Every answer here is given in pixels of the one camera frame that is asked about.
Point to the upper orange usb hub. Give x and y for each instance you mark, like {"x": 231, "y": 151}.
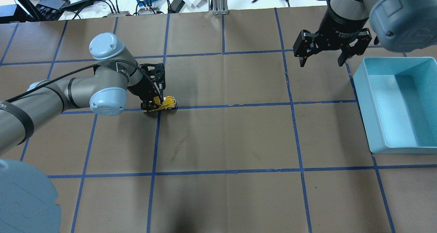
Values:
{"x": 148, "y": 11}

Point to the light blue plastic bin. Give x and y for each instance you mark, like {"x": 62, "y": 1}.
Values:
{"x": 398, "y": 101}

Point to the aluminium frame post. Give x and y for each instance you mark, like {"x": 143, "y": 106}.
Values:
{"x": 219, "y": 7}

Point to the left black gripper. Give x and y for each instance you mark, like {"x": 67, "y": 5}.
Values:
{"x": 140, "y": 88}

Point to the yellow toy beetle car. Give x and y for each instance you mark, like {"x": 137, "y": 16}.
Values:
{"x": 169, "y": 103}

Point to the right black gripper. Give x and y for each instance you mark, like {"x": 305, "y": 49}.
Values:
{"x": 337, "y": 27}

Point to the lower orange usb hub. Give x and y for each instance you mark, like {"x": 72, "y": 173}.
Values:
{"x": 119, "y": 14}

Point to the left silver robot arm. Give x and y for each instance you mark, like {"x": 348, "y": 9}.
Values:
{"x": 116, "y": 73}

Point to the orange usb hub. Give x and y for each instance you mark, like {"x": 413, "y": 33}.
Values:
{"x": 148, "y": 11}
{"x": 119, "y": 14}

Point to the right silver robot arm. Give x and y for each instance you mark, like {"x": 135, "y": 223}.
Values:
{"x": 401, "y": 26}

